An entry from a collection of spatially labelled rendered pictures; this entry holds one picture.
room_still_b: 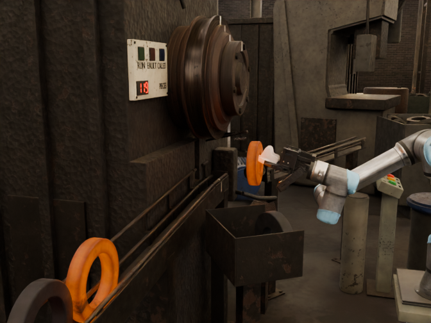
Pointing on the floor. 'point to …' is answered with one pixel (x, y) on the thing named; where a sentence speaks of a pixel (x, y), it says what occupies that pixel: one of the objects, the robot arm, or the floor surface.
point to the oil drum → (392, 94)
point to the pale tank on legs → (423, 46)
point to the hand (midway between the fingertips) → (256, 157)
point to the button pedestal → (385, 240)
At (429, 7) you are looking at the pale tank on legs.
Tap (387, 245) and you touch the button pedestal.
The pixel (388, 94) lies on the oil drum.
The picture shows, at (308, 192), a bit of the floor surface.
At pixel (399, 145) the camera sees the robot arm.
